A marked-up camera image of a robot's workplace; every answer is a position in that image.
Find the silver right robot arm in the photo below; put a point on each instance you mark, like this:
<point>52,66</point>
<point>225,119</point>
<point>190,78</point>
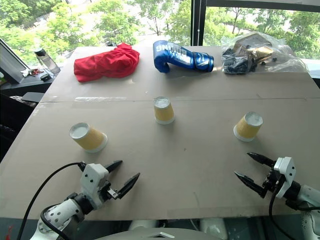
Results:
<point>310,194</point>

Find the red and white small items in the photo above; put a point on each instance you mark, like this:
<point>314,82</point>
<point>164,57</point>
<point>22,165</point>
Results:
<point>31,72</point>

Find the blue boxing glove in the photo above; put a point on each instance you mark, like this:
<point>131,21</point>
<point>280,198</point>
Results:
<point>180,57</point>

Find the clear plastic bag with parts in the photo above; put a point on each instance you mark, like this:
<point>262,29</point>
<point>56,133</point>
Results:
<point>250,55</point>

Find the clear water bottle black cap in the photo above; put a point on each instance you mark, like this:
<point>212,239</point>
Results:
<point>47,61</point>

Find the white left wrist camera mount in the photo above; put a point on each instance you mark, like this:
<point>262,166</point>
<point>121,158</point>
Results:
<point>93,178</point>

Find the yellow ribbed paper cup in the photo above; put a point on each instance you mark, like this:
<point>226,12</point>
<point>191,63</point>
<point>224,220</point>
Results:
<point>247,127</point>
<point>88,138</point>
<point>164,111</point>

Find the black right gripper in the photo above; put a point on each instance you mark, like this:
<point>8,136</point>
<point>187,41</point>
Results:
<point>273,180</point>

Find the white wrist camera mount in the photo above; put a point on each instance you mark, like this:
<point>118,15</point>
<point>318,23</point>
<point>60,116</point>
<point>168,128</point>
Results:
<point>285,168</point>
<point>93,178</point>

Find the dark side table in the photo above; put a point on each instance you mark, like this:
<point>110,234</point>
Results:
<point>27,84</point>

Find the black window frame post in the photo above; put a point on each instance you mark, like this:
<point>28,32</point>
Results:
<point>198,22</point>

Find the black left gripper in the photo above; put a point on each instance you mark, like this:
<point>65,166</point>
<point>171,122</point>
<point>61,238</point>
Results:
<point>106,191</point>

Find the small black round object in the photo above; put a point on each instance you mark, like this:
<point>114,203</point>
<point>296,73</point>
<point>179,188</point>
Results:
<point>45,76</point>

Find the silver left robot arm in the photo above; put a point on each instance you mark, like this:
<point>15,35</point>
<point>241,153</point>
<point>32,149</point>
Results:
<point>62,210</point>

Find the grey slanted panel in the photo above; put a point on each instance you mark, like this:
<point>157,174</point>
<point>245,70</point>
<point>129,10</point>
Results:
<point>10,63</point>

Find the grey flat board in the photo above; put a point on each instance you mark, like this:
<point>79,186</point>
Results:
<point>32,97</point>

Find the red cloth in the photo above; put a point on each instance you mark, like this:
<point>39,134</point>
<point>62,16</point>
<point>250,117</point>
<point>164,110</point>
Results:
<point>107,62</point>

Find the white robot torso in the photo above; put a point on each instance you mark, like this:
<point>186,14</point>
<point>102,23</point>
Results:
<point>160,231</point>

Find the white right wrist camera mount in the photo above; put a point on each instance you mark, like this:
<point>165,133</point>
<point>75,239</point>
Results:
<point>285,168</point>

